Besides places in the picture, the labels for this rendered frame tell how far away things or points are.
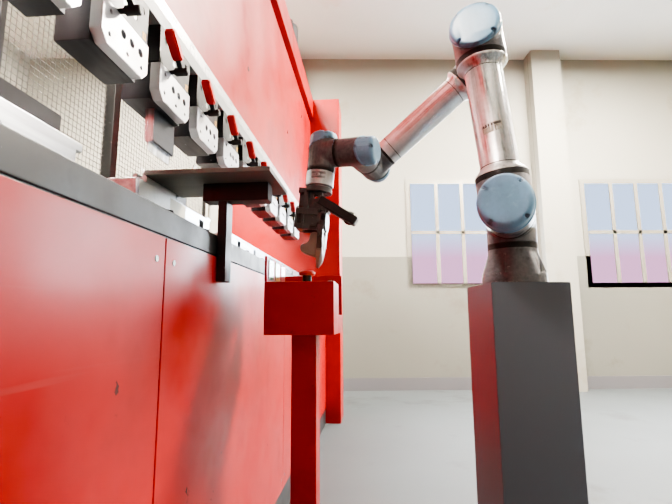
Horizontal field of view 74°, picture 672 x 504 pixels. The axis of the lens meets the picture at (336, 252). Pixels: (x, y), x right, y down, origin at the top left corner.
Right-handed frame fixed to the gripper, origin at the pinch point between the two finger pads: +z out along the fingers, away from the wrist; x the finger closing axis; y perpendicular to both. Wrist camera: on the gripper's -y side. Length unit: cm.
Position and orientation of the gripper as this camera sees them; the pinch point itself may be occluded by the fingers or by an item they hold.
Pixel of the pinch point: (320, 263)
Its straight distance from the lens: 116.4
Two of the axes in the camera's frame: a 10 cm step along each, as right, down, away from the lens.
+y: -9.9, -0.6, 1.1
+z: -0.8, 9.9, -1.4
